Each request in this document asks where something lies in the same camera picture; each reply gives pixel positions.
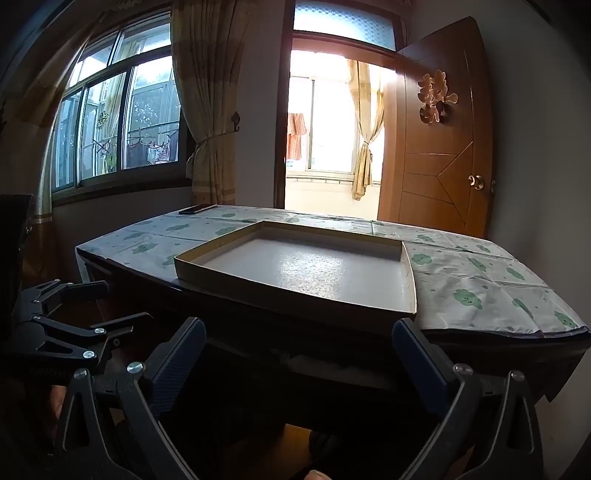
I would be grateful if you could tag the frosted transom window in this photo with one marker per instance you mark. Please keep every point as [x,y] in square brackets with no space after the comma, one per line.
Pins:
[346,21]

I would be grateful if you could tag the balcony window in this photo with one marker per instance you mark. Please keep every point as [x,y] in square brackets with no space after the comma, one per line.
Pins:
[323,129]

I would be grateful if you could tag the dark wooden desk drawer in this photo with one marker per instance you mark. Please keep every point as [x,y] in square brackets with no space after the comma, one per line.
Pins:
[323,341]

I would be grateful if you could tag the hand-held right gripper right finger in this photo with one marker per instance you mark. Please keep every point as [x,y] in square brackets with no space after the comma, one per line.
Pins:
[425,364]

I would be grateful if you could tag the brown wooden door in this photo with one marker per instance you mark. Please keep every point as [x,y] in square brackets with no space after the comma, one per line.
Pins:
[438,184]

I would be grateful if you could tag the brass doorknob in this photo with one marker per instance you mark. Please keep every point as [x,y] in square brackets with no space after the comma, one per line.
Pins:
[476,182]

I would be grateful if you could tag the dark wooden desk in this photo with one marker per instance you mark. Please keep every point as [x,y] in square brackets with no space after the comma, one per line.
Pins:
[147,295]

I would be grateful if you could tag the golden door ornament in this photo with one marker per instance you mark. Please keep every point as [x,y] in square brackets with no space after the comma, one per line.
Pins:
[436,97]

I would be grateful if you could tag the dark wooden door frame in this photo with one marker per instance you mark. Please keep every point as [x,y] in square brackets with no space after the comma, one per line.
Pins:
[280,115]

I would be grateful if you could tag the black phone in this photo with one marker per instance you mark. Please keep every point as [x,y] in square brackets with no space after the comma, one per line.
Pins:
[196,209]

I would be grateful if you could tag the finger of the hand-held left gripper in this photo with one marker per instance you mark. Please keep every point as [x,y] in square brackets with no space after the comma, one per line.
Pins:
[69,339]
[69,290]

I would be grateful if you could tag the laundry hanging outside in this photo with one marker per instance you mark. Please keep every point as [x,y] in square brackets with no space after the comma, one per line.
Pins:
[152,150]

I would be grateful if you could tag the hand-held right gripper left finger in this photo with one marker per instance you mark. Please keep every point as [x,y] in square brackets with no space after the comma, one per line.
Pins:
[180,355]

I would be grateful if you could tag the beige balcony curtain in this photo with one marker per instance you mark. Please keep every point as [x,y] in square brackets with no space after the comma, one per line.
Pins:
[364,138]

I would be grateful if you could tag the shallow cardboard tray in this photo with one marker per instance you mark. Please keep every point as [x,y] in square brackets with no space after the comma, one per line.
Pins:
[300,267]

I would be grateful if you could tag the orange hanging towel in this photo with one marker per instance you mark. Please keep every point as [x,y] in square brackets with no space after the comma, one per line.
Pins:
[295,134]

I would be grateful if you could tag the sliding glass window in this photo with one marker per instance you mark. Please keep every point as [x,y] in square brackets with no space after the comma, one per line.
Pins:
[115,115]

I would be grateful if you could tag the cloud print tablecloth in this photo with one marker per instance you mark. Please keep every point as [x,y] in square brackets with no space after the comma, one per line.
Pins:
[461,277]

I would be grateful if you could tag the dark wall hook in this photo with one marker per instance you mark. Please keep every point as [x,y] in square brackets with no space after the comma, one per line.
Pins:
[236,121]

